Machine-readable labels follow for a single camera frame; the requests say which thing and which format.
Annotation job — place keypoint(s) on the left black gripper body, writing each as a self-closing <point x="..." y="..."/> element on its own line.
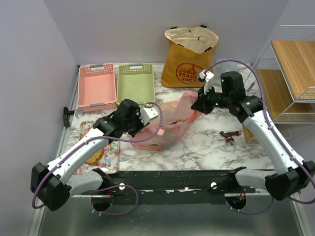
<point x="135" y="126"/>

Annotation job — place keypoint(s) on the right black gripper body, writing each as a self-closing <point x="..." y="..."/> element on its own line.
<point x="210" y="100"/>

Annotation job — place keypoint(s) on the pink plastic grocery bag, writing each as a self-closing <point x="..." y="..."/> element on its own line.
<point x="178" y="117"/>

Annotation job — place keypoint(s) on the yellow Trader Joe's tote bag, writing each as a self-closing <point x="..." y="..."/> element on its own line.
<point x="191" y="50"/>

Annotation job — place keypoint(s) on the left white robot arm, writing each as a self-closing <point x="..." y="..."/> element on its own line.
<point x="55" y="182"/>

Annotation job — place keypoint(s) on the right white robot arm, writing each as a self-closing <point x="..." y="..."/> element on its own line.
<point x="291" y="172"/>

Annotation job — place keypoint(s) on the green plastic basket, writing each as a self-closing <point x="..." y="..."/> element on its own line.
<point x="136" y="82"/>

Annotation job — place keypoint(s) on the clear plastic box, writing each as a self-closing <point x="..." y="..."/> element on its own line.
<point x="225" y="67"/>

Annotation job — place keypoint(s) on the floral tray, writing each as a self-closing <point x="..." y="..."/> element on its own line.
<point x="109" y="161"/>

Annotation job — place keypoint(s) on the pink plastic basket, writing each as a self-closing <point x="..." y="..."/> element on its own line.
<point x="96" y="88"/>

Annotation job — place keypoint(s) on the bread slice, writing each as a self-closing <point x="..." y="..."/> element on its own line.
<point x="93" y="160"/>

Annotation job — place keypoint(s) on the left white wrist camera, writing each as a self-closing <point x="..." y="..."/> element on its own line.
<point x="148" y="113"/>

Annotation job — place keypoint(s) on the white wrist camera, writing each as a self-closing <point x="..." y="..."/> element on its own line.
<point x="206" y="77"/>
<point x="148" y="113"/>

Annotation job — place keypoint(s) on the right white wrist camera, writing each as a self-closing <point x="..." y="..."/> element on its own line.
<point x="206" y="77"/>

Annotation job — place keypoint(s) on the white wire wooden shelf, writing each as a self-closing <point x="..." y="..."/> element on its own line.
<point x="286" y="69"/>

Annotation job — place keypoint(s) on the black mounting rail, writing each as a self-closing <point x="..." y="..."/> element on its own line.
<point x="169" y="187"/>

